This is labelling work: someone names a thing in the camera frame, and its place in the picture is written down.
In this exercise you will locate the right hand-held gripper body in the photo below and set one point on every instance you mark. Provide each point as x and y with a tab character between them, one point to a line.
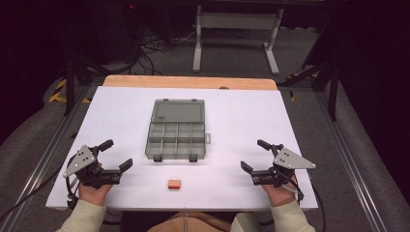
286	161

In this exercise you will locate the wooden table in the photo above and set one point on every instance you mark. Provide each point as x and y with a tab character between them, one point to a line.
190	82

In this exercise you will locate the grey plastic compartment box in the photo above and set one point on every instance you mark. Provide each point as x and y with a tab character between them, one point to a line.
177	129

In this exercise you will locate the white metal stand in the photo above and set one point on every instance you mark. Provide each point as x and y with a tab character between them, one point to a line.
237	20

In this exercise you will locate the person's right hand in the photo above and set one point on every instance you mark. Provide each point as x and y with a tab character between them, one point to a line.
281	195

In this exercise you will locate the person's brown clothing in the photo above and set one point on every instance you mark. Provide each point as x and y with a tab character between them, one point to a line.
190	224

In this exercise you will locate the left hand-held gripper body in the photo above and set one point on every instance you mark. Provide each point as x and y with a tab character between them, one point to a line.
84	162

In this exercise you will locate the black tripod stand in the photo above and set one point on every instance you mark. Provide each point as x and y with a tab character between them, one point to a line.
332	80
72	74

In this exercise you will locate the aluminium floor rail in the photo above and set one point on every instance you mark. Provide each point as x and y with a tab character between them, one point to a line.
351	161
35	167

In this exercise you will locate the yellow black floor tape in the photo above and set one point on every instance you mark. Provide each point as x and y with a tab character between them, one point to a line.
59	93

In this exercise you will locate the small orange block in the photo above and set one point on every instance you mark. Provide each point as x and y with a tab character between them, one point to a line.
174	184

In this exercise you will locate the person's left hand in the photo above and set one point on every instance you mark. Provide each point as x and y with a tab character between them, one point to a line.
93	194

